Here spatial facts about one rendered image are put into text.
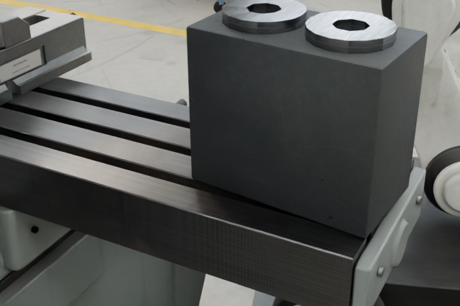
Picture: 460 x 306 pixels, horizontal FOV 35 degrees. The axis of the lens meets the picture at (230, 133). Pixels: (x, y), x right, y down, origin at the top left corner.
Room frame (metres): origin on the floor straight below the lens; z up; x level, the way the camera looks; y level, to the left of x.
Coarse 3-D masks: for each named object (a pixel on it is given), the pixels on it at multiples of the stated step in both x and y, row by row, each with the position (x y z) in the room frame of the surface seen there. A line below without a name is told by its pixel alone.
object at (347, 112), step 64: (256, 0) 0.76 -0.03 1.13; (192, 64) 0.71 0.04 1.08; (256, 64) 0.67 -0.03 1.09; (320, 64) 0.63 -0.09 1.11; (384, 64) 0.61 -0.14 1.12; (192, 128) 0.71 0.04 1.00; (256, 128) 0.67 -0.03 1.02; (320, 128) 0.63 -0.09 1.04; (384, 128) 0.61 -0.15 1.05; (256, 192) 0.67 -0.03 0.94; (320, 192) 0.63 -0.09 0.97; (384, 192) 0.63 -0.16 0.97
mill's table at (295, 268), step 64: (0, 128) 0.86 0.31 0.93; (64, 128) 0.85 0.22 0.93; (128, 128) 0.85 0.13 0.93; (0, 192) 0.79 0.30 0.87; (64, 192) 0.73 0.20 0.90; (128, 192) 0.69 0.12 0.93; (192, 192) 0.69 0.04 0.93; (192, 256) 0.65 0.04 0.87; (256, 256) 0.62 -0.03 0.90; (320, 256) 0.58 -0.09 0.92; (384, 256) 0.61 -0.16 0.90
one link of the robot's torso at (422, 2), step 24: (408, 0) 1.09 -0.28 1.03; (432, 0) 1.09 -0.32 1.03; (456, 0) 1.09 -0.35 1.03; (408, 24) 1.09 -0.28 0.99; (432, 24) 1.09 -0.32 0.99; (456, 24) 1.09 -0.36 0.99; (432, 48) 1.09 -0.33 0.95; (432, 72) 1.10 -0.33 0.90; (432, 96) 1.12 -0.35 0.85; (456, 96) 1.13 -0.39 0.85; (432, 120) 1.13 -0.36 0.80; (456, 120) 1.13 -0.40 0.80; (432, 144) 1.13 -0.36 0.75; (456, 144) 1.13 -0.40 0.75; (432, 168) 1.12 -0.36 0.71; (432, 192) 1.11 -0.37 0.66
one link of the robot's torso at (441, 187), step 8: (448, 168) 1.09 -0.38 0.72; (456, 168) 1.09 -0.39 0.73; (440, 176) 1.09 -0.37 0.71; (448, 176) 1.09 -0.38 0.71; (456, 176) 1.08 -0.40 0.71; (440, 184) 1.09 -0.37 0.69; (448, 184) 1.08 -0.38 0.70; (456, 184) 1.08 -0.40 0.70; (440, 192) 1.09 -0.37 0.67; (448, 192) 1.08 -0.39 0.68; (456, 192) 1.08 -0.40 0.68; (440, 200) 1.09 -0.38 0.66; (448, 200) 1.08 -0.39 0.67; (456, 200) 1.08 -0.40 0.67; (448, 208) 1.09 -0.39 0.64; (456, 208) 1.08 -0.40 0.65
